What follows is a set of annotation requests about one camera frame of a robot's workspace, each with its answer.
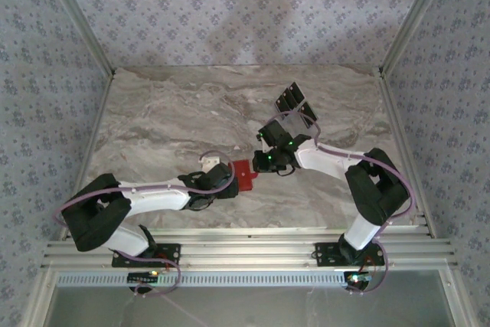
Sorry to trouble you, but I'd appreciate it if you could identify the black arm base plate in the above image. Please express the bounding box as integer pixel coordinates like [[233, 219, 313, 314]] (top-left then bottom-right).
[[111, 242, 181, 268], [314, 241, 386, 267]]

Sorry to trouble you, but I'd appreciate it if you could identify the small circuit board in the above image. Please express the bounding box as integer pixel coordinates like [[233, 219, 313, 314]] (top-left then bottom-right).
[[344, 271, 372, 289], [128, 271, 160, 284]]

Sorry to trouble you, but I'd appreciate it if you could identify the grey slotted cable duct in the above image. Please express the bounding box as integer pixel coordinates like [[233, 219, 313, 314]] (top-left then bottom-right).
[[55, 270, 353, 289]]

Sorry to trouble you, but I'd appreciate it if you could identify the aluminium frame post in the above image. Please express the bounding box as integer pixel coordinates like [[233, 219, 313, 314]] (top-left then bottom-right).
[[378, 0, 457, 75]]

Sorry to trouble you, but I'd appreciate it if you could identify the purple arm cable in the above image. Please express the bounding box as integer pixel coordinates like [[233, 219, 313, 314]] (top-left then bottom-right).
[[53, 150, 237, 299], [263, 110, 418, 296]]

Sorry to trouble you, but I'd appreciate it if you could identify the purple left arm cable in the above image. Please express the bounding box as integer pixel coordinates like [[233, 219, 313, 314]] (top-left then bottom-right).
[[53, 150, 237, 299]]

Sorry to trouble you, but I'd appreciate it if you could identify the red card holder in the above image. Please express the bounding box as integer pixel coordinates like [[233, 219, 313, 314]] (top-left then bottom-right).
[[228, 159, 260, 192]]

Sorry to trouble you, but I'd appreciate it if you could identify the grey metal panel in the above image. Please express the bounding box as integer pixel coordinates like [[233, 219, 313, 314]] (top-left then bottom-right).
[[41, 284, 456, 327]]

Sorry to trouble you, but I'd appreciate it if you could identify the aluminium rail frame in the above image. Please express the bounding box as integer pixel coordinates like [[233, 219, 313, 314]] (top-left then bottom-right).
[[40, 227, 459, 270]]

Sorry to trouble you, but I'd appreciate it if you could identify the aluminium side rail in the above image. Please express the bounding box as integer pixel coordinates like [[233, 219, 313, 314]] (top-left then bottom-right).
[[377, 67, 437, 238], [60, 72, 116, 240]]

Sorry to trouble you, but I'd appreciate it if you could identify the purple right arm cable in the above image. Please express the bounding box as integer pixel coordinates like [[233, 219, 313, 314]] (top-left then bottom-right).
[[263, 110, 418, 296]]

